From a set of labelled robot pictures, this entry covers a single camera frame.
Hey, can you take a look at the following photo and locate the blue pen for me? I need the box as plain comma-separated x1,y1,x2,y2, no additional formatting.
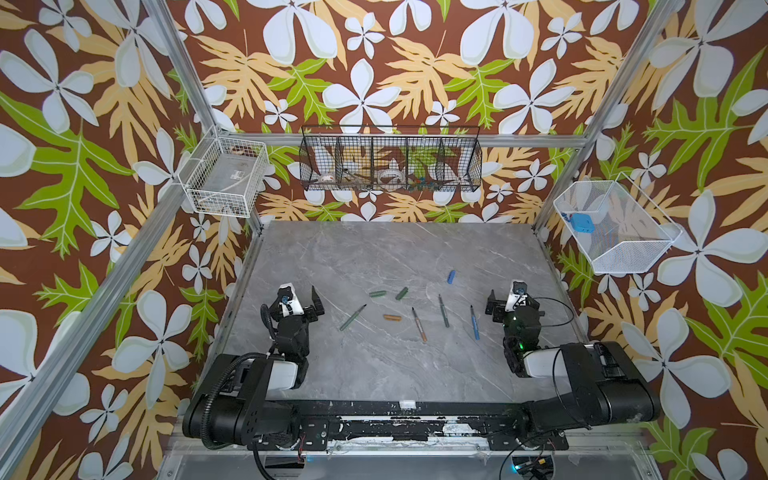
470,305,480,341

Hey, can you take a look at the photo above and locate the brown pen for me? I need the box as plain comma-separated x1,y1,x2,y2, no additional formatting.
411,307,428,344

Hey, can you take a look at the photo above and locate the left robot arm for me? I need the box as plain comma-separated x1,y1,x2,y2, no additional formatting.
182,283,325,450

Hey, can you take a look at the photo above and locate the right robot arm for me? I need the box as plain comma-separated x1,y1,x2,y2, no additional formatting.
485,281,661,435

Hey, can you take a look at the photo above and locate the green pen left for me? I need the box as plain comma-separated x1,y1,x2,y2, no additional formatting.
339,304,367,331

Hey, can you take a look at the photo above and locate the green pen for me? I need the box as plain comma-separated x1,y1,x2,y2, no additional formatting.
339,304,367,331
438,294,450,328

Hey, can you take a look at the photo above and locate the green pen middle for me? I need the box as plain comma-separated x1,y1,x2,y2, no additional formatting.
438,294,450,328

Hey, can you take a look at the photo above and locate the blue object in basket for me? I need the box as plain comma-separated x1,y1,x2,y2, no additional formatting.
569,213,595,234

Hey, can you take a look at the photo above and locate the white mesh basket right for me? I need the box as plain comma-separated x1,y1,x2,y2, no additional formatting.
554,173,683,275

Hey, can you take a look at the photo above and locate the electronics board with led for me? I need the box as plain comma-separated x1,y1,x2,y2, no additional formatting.
511,456,555,480

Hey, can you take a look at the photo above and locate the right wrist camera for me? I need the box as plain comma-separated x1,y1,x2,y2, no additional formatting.
505,280,528,312

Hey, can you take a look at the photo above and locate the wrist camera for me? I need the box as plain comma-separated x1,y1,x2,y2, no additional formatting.
505,280,528,312
277,283,304,317

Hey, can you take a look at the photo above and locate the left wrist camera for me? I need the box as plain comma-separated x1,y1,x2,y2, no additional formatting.
277,283,304,317

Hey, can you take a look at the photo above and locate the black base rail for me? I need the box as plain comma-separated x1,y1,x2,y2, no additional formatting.
266,399,569,451

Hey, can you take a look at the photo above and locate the white wire basket left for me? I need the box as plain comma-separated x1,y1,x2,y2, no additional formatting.
179,127,271,219

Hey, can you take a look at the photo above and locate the black wire basket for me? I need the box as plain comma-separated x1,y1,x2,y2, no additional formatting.
298,125,483,192

